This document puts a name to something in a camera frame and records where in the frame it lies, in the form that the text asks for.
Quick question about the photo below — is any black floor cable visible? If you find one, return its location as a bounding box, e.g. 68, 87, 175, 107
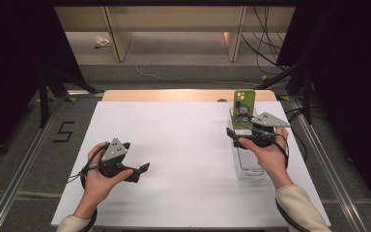
284, 106, 308, 162

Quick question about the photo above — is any person's right hand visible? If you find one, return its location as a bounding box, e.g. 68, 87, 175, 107
238, 126, 295, 190

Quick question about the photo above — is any bundle of black cables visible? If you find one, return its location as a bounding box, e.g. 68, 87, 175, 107
240, 5, 291, 75

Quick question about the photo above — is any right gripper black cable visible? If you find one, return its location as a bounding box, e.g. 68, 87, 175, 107
238, 119, 307, 232

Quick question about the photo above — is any wooden table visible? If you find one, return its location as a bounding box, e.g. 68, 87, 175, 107
101, 89, 278, 102

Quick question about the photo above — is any white floor cable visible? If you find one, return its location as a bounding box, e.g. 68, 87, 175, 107
134, 64, 262, 87

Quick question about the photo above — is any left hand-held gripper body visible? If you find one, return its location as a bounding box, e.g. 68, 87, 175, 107
98, 137, 133, 179

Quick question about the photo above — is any clear plastic tray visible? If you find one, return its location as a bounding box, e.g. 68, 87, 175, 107
227, 106, 274, 181

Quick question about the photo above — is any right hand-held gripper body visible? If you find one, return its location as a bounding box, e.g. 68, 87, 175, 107
238, 111, 292, 149

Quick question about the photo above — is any green cartoon phone case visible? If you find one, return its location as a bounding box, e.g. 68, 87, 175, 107
232, 89, 257, 131

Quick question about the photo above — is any beige wooden shelf unit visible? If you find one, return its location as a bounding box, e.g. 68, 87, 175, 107
53, 5, 297, 63

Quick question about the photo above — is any aluminium floor rail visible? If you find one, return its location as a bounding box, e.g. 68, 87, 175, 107
288, 96, 368, 232
0, 96, 66, 232

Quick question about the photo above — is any person's left hand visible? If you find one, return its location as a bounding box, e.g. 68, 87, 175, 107
82, 141, 134, 212

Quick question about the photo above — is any white table mat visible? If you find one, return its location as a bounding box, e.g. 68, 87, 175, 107
50, 101, 332, 228

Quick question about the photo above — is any thin lanyard loop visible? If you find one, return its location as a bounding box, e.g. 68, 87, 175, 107
67, 172, 86, 185

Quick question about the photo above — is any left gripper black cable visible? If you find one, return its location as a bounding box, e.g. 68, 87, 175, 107
78, 143, 110, 232

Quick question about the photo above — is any dark curtain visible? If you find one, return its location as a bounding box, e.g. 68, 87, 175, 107
0, 0, 86, 168
275, 0, 371, 220

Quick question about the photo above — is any black metal stand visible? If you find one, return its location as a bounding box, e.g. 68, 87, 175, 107
38, 66, 105, 130
255, 57, 315, 126

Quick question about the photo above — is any crumpled white paper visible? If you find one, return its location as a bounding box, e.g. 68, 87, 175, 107
94, 35, 111, 49

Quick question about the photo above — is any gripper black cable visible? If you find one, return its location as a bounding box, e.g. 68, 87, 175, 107
238, 119, 307, 232
78, 143, 110, 232

